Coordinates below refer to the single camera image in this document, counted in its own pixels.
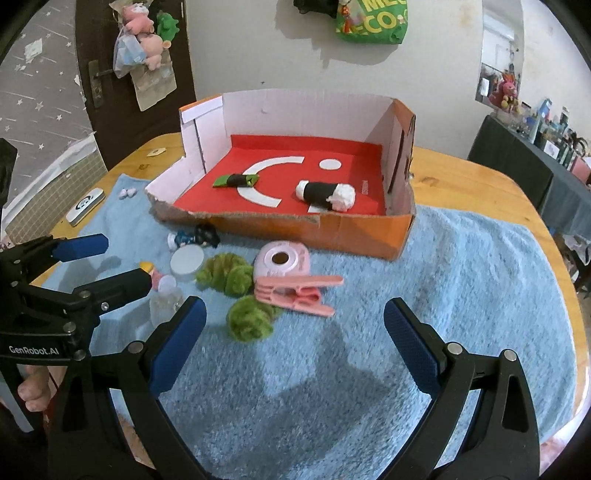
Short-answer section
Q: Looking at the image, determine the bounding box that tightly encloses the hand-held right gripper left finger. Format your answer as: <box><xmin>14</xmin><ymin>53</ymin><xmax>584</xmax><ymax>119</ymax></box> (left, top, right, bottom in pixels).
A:
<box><xmin>46</xmin><ymin>296</ymin><xmax>218</xmax><ymax>480</ymax></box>

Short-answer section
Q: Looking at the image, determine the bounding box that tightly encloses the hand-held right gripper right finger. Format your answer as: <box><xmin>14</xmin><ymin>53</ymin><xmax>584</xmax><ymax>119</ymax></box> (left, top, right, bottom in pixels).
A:
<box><xmin>383</xmin><ymin>296</ymin><xmax>541</xmax><ymax>480</ymax></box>

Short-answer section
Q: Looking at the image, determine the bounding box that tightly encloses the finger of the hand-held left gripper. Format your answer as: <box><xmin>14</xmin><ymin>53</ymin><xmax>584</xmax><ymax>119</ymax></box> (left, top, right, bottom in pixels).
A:
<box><xmin>13</xmin><ymin>233</ymin><xmax>110</xmax><ymax>283</ymax></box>
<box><xmin>25</xmin><ymin>268</ymin><xmax>154</xmax><ymax>324</ymax></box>

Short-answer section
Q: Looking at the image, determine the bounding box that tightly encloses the yellow pink small toy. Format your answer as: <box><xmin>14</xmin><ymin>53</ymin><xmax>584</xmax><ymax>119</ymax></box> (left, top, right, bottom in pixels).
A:
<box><xmin>140</xmin><ymin>261</ymin><xmax>162</xmax><ymax>289</ymax></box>

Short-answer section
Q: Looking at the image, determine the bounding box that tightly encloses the clear plastic bottle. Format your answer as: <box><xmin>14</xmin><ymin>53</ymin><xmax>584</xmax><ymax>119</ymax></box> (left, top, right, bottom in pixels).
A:
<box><xmin>150</xmin><ymin>276</ymin><xmax>185</xmax><ymax>324</ymax></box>

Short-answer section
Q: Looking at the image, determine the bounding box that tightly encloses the white round tin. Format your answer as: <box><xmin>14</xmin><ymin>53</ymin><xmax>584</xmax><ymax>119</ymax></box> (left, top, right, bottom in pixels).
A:
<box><xmin>170</xmin><ymin>244</ymin><xmax>205</xmax><ymax>282</ymax></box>

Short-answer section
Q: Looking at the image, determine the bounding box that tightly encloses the green fuzzy scrunchie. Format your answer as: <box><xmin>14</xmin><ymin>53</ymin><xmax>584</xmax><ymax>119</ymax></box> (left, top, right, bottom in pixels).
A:
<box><xmin>225</xmin><ymin>295</ymin><xmax>283</xmax><ymax>342</ymax></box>
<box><xmin>195</xmin><ymin>255</ymin><xmax>254</xmax><ymax>296</ymax></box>

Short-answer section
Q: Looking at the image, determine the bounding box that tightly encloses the pink clothes clip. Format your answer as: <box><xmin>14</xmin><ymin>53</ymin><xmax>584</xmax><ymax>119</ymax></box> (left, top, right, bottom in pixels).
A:
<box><xmin>252</xmin><ymin>274</ymin><xmax>345</xmax><ymax>318</ymax></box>

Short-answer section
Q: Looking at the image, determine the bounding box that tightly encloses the pink round toy camera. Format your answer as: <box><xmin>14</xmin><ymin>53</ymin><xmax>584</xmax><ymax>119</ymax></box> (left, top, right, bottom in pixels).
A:
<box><xmin>253</xmin><ymin>241</ymin><xmax>309</xmax><ymax>282</ymax></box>

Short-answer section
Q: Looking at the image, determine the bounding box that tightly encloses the orange cardboard box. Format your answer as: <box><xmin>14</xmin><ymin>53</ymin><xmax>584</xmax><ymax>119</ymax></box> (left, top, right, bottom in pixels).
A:
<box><xmin>147</xmin><ymin>90</ymin><xmax>417</xmax><ymax>261</ymax></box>

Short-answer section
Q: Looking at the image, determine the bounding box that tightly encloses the person's left hand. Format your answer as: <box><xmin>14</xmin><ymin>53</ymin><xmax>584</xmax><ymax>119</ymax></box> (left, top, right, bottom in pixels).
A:
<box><xmin>16</xmin><ymin>364</ymin><xmax>62</xmax><ymax>416</ymax></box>

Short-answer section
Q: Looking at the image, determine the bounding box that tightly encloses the white oval device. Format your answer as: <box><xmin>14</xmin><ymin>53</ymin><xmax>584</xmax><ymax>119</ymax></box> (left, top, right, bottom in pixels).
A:
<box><xmin>65</xmin><ymin>188</ymin><xmax>105</xmax><ymax>227</ymax></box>

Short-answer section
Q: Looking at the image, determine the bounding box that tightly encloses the light blue towel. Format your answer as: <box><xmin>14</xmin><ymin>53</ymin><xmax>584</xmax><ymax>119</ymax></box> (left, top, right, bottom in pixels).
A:
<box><xmin>46</xmin><ymin>173</ymin><xmax>578</xmax><ymax>480</ymax></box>

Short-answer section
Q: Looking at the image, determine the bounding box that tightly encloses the small blue white figurine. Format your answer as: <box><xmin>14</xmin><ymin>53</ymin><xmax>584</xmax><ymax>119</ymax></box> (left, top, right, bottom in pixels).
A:
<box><xmin>167</xmin><ymin>229</ymin><xmax>195</xmax><ymax>251</ymax></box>

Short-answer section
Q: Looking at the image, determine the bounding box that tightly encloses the small black figurine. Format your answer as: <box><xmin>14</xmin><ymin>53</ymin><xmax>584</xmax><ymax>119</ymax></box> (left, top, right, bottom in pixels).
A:
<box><xmin>194</xmin><ymin>224</ymin><xmax>221</xmax><ymax>250</ymax></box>

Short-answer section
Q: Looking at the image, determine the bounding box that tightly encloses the black green roll toy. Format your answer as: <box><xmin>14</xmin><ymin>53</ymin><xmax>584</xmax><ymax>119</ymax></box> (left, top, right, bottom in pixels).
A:
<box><xmin>212</xmin><ymin>173</ymin><xmax>260</xmax><ymax>189</ymax></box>

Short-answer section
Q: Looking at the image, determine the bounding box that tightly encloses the black white roll toy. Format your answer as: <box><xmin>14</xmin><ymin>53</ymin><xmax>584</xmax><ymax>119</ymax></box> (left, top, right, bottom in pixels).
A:
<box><xmin>294</xmin><ymin>180</ymin><xmax>356</xmax><ymax>213</ymax></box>

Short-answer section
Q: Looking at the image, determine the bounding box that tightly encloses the clear plastic bag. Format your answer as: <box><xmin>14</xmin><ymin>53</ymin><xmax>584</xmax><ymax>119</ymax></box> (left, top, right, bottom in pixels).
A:
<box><xmin>113</xmin><ymin>34</ymin><xmax>148</xmax><ymax>79</ymax></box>

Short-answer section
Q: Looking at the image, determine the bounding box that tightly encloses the pink plush toy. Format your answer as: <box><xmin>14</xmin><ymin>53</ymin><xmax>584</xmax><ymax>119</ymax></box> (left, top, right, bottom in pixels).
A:
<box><xmin>139</xmin><ymin>34</ymin><xmax>171</xmax><ymax>70</ymax></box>
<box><xmin>121</xmin><ymin>2</ymin><xmax>155</xmax><ymax>35</ymax></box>

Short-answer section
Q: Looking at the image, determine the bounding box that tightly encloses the dark cloth side table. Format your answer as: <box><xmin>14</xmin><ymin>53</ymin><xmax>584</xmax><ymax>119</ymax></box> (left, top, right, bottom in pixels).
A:
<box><xmin>468</xmin><ymin>115</ymin><xmax>591</xmax><ymax>241</ymax></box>

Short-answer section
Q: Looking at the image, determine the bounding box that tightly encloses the dark brown door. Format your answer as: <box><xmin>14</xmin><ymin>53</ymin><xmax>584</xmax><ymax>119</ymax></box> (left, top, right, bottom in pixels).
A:
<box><xmin>76</xmin><ymin>0</ymin><xmax>197</xmax><ymax>153</ymax></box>

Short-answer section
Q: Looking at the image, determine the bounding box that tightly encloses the green plush toy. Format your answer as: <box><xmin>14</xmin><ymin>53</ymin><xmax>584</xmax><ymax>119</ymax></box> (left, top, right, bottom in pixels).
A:
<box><xmin>156</xmin><ymin>11</ymin><xmax>178</xmax><ymax>40</ymax></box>

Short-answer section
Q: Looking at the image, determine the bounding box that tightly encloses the row of shelf trinkets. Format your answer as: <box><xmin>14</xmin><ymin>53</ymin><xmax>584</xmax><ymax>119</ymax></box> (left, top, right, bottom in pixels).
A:
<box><xmin>508</xmin><ymin>99</ymin><xmax>591</xmax><ymax>185</ymax></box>

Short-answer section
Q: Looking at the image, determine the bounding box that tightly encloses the pink rabbit plush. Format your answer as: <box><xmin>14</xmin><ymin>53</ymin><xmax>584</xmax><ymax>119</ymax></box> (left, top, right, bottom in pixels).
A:
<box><xmin>489</xmin><ymin>71</ymin><xmax>520</xmax><ymax>114</ymax></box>

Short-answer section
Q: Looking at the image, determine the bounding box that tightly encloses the green printed bag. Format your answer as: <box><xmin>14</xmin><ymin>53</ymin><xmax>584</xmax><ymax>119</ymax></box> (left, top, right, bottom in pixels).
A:
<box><xmin>335</xmin><ymin>0</ymin><xmax>410</xmax><ymax>45</ymax></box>

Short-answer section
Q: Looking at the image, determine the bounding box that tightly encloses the metal door handle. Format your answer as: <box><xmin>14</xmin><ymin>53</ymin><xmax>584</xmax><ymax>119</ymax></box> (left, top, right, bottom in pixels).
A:
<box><xmin>89</xmin><ymin>60</ymin><xmax>114</xmax><ymax>109</ymax></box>

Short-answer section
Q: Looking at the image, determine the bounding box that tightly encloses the wall mirror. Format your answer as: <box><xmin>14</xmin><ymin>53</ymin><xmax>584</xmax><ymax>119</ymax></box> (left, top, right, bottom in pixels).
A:
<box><xmin>475</xmin><ymin>0</ymin><xmax>527</xmax><ymax>109</ymax></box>

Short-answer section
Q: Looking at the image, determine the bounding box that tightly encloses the black wall item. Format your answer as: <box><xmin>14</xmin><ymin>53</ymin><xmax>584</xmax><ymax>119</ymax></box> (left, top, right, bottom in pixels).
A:
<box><xmin>293</xmin><ymin>0</ymin><xmax>340</xmax><ymax>19</ymax></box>

